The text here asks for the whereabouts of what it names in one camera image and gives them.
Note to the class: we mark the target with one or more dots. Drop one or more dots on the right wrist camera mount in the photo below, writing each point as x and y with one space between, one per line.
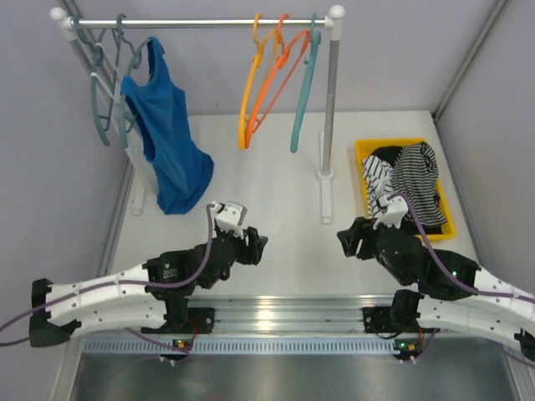
393 209

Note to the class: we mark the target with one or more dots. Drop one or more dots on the corner metal profile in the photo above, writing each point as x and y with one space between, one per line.
477 44
64 381

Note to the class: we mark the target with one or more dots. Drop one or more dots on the corner metal profile right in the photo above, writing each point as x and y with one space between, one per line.
477 44

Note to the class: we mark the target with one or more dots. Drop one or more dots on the white garment on hanger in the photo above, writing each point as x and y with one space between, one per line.
135 149

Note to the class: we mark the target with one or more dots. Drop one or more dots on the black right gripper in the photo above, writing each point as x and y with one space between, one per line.
362 228

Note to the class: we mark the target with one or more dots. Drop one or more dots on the yellow hanger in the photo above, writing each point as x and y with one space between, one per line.
245 119

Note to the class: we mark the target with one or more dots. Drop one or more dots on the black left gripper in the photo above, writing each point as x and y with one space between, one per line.
244 247

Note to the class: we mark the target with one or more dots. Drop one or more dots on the silver clothes rack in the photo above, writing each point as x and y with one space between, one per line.
333 22

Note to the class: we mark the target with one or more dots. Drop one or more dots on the blue tank top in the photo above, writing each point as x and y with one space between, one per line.
182 170

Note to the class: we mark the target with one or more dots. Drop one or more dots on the orange hanger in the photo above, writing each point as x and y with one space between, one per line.
269 96

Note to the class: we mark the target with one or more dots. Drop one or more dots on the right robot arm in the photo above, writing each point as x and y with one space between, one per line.
442 289

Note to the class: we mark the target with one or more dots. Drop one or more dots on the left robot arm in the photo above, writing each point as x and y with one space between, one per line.
151 296

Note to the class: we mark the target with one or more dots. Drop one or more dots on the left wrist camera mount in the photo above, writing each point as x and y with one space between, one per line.
228 217

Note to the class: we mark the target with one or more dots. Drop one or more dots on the corner metal profile left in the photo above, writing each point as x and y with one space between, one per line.
64 381

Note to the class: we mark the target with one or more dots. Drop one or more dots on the teal hanger with garment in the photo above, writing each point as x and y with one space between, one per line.
100 92

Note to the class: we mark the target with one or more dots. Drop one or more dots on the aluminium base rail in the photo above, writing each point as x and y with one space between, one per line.
274 326

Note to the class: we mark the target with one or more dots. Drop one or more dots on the black garment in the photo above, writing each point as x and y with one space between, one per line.
389 154

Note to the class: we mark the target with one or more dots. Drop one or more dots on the teal hanger right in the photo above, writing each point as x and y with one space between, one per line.
314 41

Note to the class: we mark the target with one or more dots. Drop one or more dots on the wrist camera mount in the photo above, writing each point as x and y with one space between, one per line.
393 209
228 217

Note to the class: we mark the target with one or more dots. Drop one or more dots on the yellow plastic bin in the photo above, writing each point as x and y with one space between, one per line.
364 149

